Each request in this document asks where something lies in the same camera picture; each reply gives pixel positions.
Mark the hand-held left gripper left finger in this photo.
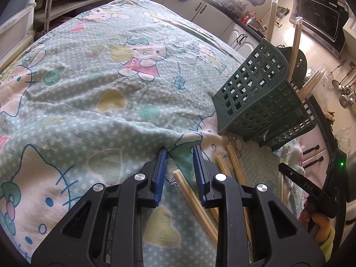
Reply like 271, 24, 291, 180
30, 147, 168, 267

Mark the plastic-wrapped chopstick pair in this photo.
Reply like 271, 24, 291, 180
288, 17, 304, 82
172, 169, 219, 245
264, 0, 279, 42

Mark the plastic drawer unit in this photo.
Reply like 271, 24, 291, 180
0, 0, 39, 70

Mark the row of hanging kitchen ladles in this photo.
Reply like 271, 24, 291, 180
324, 60, 356, 109

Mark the printed cartoon blanket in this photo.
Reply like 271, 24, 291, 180
0, 0, 303, 267

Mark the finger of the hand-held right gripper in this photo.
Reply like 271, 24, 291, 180
279, 162, 339, 218

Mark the metal shelf rack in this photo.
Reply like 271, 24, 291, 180
33, 0, 134, 32

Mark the green plastic utensil holder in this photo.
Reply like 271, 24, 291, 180
213, 38, 318, 152

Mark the person's right forearm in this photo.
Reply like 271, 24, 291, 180
317, 226, 338, 263

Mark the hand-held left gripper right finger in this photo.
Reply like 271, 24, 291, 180
192, 145, 326, 267

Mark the person's right hand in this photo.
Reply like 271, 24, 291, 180
300, 204, 334, 240

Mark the bunch of chopsticks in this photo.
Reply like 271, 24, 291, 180
298, 65, 331, 102

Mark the black range hood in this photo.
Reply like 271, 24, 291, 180
289, 0, 349, 59

